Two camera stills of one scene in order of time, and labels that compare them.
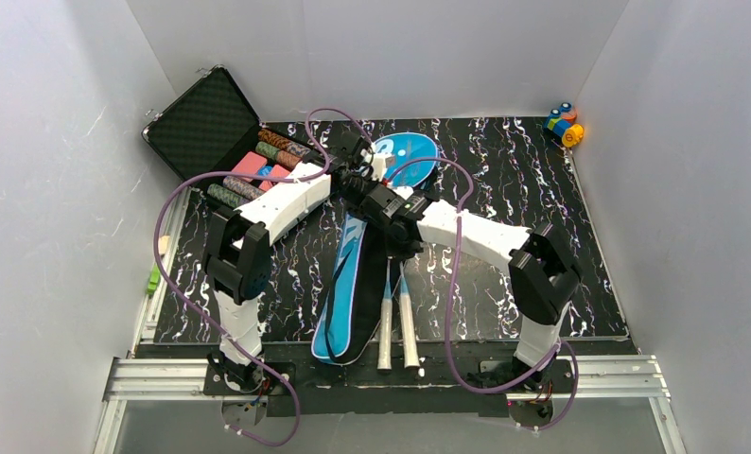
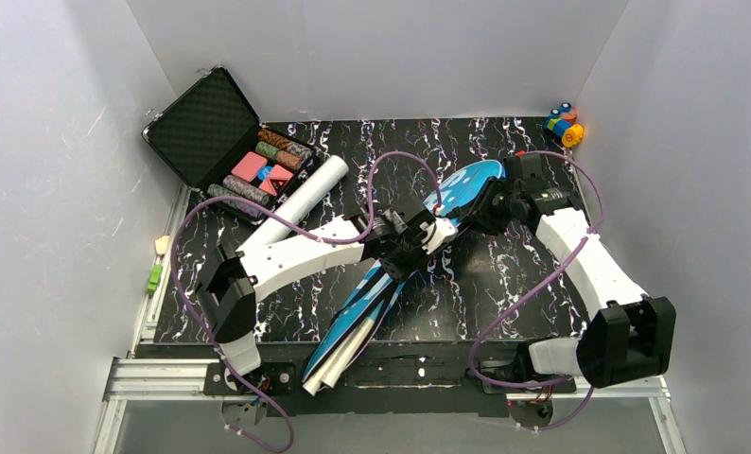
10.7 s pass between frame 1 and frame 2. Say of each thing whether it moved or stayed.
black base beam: stayed
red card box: stayed
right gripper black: moved
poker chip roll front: stayed
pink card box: stayed
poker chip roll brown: stayed
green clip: stayed
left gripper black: moved
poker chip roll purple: stayed
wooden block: stayed
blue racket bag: moved
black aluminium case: stayed
